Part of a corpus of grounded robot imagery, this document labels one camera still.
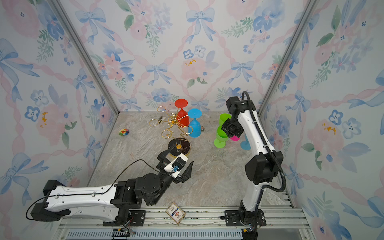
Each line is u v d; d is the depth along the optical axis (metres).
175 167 0.45
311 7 0.69
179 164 0.45
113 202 0.43
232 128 0.68
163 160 0.51
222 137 0.80
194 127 0.85
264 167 0.48
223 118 1.11
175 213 0.75
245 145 1.00
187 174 0.52
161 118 1.14
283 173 0.42
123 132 1.06
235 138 1.02
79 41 0.81
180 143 0.95
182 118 0.78
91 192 0.43
